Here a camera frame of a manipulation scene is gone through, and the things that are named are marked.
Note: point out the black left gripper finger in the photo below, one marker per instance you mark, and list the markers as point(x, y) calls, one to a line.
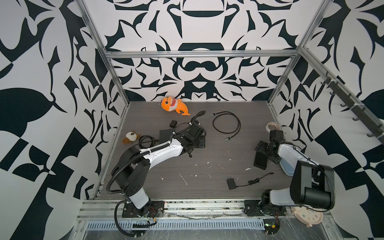
point(189, 152)
point(201, 144)

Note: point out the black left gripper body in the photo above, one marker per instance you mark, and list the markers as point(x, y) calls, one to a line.
point(193, 145)

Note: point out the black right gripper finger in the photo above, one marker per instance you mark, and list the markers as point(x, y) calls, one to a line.
point(261, 147)
point(275, 159)

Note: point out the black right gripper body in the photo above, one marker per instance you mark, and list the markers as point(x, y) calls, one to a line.
point(266, 150)

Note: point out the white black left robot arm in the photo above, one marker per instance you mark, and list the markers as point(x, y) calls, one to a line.
point(130, 173)

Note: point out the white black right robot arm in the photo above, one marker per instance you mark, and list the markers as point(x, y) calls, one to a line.
point(312, 185)

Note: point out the blue glasses case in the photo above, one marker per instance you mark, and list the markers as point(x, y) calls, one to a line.
point(288, 167)

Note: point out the white double-sided tape roll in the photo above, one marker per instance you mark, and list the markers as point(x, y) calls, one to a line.
point(272, 126)

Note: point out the orange plush fish toy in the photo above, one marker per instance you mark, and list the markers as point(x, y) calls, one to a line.
point(171, 104)

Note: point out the small brown plush toy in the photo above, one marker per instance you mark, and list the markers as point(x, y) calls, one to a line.
point(131, 137)

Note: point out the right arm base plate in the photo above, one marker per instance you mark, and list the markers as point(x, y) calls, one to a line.
point(254, 208)

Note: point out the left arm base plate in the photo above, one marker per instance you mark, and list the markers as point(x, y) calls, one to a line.
point(150, 210)

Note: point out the cream round wall clock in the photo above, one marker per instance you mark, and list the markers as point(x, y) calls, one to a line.
point(307, 216)

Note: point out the grey wall hook rail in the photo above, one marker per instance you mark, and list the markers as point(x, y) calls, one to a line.
point(350, 102)

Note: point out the aluminium frame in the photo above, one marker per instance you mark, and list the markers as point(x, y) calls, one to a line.
point(247, 63)

